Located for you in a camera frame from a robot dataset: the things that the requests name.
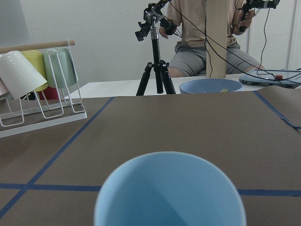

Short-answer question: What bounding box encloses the light blue plastic cup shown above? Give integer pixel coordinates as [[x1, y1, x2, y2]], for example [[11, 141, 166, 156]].
[[94, 152, 247, 226]]

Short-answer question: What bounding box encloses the large blue bowl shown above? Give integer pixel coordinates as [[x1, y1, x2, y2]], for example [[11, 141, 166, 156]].
[[179, 78, 243, 94]]

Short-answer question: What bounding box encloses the green cup on rack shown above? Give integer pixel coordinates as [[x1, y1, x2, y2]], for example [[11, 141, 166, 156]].
[[43, 47, 77, 89]]

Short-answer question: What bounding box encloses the person in beige shirt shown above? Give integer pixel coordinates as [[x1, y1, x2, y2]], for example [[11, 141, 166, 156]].
[[166, 0, 263, 78]]

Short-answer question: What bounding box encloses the red cylinder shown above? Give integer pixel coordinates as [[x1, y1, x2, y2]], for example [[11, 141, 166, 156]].
[[37, 87, 59, 100]]

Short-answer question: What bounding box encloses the yellow cup on rack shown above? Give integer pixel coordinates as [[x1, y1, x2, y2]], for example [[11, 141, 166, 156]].
[[21, 50, 48, 93]]

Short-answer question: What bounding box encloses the white cup on rack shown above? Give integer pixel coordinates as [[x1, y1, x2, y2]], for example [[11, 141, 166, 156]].
[[0, 51, 47, 99]]

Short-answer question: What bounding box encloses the black camera tripod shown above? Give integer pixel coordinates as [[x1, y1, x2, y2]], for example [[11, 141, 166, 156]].
[[135, 0, 176, 96]]

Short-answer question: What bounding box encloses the white wire cup rack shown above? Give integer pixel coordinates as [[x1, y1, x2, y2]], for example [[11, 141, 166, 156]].
[[0, 40, 87, 137]]

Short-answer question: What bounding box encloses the wooden post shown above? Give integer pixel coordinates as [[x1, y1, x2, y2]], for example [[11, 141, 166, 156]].
[[206, 0, 228, 78]]

